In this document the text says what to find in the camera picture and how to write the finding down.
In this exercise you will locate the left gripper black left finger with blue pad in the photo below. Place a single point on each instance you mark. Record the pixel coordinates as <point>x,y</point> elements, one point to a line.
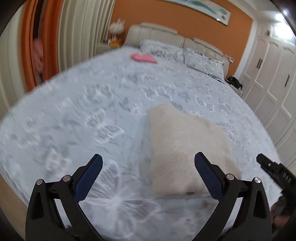
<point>54,212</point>

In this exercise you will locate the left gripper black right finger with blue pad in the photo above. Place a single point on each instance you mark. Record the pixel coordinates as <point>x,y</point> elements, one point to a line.
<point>242,212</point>

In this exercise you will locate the beige knit sweater black hearts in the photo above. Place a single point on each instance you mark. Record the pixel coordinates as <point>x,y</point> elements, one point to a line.
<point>176,137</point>

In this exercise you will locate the white panelled wardrobe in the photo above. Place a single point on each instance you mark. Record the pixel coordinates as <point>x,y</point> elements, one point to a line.
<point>268,83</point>

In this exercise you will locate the black bag on nightstand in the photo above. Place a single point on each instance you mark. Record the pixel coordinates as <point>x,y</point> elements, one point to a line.
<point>234,81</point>

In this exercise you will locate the blue butterfly print bedspread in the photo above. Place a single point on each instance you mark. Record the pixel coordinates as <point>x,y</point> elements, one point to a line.
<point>101,107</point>

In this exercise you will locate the right butterfly print pillow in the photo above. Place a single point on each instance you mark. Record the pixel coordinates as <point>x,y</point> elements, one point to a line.
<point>201,63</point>

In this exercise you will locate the butterfly print pillow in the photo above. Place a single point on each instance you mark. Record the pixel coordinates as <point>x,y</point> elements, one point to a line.
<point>162,50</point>
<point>201,63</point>

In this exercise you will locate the pink hanging garment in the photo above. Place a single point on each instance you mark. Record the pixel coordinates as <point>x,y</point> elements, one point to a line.
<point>38,56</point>

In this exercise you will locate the left butterfly print pillow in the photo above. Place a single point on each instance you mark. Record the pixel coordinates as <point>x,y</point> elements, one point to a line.
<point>162,50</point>

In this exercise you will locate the white left nightstand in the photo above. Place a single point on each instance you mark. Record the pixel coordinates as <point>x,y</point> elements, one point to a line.
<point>103,47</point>

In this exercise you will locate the pink folded cloth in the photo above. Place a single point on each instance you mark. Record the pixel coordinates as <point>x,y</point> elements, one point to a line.
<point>145,58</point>

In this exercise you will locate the yellow box on nightstand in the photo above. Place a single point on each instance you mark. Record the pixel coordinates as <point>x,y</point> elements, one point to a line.
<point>115,44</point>

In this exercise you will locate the beige padded leather headboard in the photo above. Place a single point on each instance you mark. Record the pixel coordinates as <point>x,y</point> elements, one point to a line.
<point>150,31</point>

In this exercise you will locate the orange curtain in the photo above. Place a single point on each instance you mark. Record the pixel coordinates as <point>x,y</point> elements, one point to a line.
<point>41,19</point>

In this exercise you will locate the framed feather wall painting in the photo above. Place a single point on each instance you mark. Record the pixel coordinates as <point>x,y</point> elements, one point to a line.
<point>207,7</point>

